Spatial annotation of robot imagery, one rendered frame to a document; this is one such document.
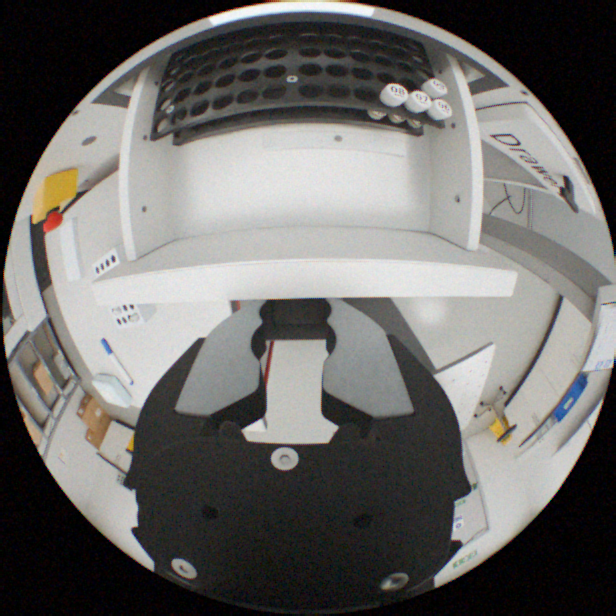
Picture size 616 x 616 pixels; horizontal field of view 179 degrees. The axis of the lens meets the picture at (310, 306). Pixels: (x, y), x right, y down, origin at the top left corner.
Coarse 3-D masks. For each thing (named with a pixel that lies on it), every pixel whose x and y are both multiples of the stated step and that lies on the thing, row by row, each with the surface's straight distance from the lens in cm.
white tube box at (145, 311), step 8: (120, 248) 35; (104, 256) 37; (112, 256) 36; (120, 256) 34; (96, 264) 39; (104, 264) 37; (112, 264) 35; (96, 272) 40; (104, 272) 38; (136, 304) 35; (144, 304) 36; (152, 304) 37; (112, 312) 41; (128, 312) 37; (136, 312) 35; (144, 312) 35; (152, 312) 37; (120, 320) 40; (128, 320) 38; (144, 320) 35; (120, 328) 41
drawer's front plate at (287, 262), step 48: (192, 240) 18; (240, 240) 14; (288, 240) 13; (336, 240) 12; (384, 240) 14; (432, 240) 17; (96, 288) 16; (144, 288) 12; (192, 288) 11; (240, 288) 10; (288, 288) 9; (336, 288) 9; (384, 288) 10; (432, 288) 11; (480, 288) 13
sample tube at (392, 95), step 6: (390, 84) 13; (396, 84) 13; (384, 90) 13; (390, 90) 13; (396, 90) 13; (402, 90) 13; (384, 96) 13; (390, 96) 13; (396, 96) 13; (402, 96) 13; (384, 102) 13; (390, 102) 13; (396, 102) 13; (402, 102) 13; (372, 114) 16; (378, 114) 15; (384, 114) 15
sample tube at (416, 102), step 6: (408, 96) 14; (414, 96) 13; (420, 96) 13; (426, 96) 14; (408, 102) 14; (414, 102) 13; (420, 102) 13; (426, 102) 13; (408, 108) 14; (414, 108) 14; (420, 108) 13; (426, 108) 13; (390, 114) 16; (396, 120) 16; (402, 120) 16
